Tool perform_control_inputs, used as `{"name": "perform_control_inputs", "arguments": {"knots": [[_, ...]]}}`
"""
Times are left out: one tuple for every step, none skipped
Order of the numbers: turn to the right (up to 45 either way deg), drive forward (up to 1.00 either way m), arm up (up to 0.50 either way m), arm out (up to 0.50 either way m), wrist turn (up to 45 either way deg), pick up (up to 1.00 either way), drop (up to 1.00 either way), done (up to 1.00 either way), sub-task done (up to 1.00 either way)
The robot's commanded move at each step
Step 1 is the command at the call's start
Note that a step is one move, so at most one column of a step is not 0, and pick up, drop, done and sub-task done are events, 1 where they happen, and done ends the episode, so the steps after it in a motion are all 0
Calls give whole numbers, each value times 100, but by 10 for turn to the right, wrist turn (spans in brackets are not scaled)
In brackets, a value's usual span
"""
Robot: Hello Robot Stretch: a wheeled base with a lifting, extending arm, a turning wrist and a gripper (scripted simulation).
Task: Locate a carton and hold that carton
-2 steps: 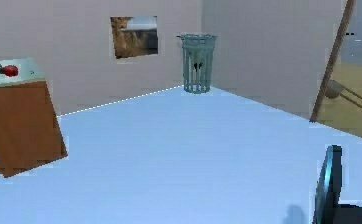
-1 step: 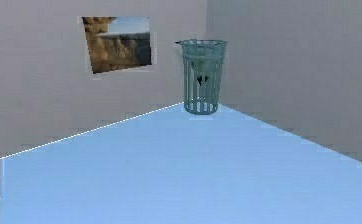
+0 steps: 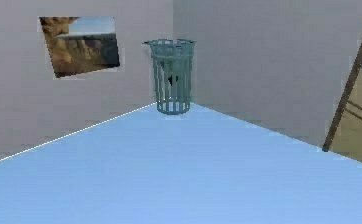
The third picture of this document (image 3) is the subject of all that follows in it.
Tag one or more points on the framed landscape wall picture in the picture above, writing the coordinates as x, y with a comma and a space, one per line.
80, 46

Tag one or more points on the teal slatted waste bin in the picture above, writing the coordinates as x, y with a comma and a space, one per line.
171, 76

